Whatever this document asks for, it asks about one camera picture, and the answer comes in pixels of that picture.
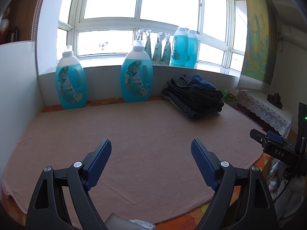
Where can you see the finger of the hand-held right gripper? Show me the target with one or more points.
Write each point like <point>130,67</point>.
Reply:
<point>275,137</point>

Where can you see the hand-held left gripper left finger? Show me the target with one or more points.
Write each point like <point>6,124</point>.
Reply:
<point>99,165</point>

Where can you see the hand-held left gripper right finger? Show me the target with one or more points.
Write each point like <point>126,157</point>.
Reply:
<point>203,165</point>

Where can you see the blue striped pants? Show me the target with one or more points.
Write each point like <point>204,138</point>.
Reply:
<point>201,81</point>

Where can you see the stack of dark folded pants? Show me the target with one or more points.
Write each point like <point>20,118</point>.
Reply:
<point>196,103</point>

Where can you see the white lace cloth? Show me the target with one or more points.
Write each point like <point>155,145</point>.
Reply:
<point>263,107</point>

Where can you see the dark figurine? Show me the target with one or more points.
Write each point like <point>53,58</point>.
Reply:
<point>275,100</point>

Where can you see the brown round tin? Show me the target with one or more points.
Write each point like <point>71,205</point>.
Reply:
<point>232,99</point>

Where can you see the pink blanket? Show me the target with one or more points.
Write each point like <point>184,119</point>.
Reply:
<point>144,124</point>

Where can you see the blue detergent bottle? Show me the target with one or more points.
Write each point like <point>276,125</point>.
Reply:
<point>69,91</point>
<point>134,83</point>
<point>193,52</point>
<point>178,50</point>

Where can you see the white window sill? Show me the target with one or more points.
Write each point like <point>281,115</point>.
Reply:
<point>211,68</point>

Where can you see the white cabinet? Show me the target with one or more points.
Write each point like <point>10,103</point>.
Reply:
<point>16,88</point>

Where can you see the detergent refill pouch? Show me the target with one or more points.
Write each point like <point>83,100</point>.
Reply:
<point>158,50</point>
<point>148,45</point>
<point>166,52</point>
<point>139,34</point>

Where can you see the small dark object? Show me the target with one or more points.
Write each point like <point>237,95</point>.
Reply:
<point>14,35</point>

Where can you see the beaded trim strip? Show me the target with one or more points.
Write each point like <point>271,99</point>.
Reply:
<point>37,12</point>

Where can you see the wooden shelf niche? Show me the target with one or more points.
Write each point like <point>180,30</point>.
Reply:
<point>24,9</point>

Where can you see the wall poster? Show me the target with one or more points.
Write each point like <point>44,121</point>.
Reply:
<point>256,40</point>

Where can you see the white wall box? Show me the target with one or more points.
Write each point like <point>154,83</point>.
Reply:
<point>286,30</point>

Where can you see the white window frame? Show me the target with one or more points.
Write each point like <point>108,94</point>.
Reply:
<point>139,22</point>

